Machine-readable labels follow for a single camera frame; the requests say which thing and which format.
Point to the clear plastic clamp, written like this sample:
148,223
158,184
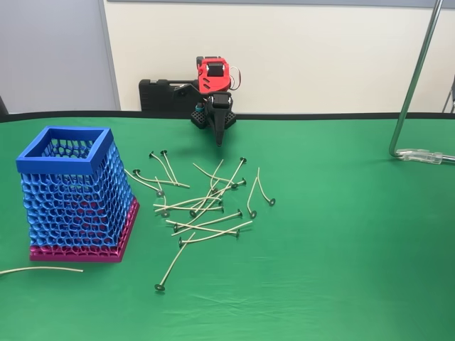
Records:
419,155

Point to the candle wick with metal base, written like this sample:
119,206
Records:
244,182
80,270
221,209
180,242
193,214
159,193
175,227
272,201
220,203
164,152
214,190
160,287
243,159
234,185
252,214
239,213
164,214
151,155
237,233
136,171

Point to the green cloth with black rim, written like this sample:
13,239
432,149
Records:
355,248

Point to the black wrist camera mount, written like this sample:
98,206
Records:
183,90

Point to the small teal grey connector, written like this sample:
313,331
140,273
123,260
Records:
199,107

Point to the blue magenta lattice basket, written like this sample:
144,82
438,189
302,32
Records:
71,213

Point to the black plastic tool case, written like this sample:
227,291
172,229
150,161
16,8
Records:
160,96

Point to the black metal chair frame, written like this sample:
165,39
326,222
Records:
450,96

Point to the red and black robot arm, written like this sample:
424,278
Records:
213,83

